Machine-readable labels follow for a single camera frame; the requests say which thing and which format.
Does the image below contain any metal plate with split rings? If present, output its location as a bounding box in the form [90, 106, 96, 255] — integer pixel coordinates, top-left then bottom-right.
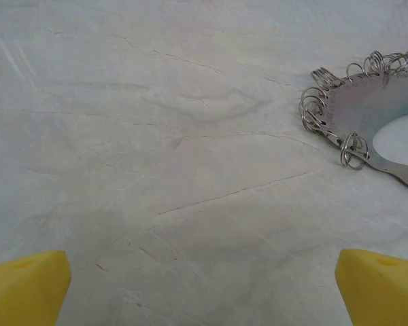
[298, 50, 408, 194]

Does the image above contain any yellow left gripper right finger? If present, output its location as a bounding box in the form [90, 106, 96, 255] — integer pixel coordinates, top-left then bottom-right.
[335, 248, 408, 326]

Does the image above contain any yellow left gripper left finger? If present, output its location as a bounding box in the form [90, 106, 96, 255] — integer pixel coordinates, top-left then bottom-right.
[0, 250, 72, 326]

